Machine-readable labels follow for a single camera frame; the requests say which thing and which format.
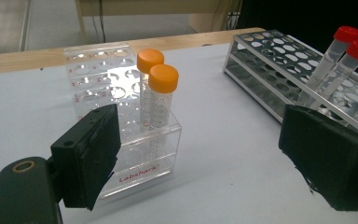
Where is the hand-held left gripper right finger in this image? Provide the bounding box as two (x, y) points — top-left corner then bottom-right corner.
(278, 104), (358, 213)

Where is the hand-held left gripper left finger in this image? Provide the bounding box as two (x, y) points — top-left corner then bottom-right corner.
(49, 103), (122, 212)

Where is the clear acrylic tube rack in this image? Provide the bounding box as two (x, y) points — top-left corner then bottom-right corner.
(62, 41), (183, 201)

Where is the metal tube rack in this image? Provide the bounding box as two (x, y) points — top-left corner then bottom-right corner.
(222, 29), (358, 144)

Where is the orange cap test tube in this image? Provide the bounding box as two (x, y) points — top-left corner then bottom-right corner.
(136, 48), (166, 132)
(147, 63), (180, 157)

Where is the wooden table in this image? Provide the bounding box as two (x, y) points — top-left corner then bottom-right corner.
(0, 26), (266, 77)

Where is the black curtain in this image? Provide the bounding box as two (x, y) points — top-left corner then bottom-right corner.
(235, 0), (358, 83)

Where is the black floor cable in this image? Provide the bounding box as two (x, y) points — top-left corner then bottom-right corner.
(90, 0), (107, 44)

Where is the wooden furniture frame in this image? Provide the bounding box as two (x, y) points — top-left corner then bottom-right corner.
(74, 0), (241, 45)

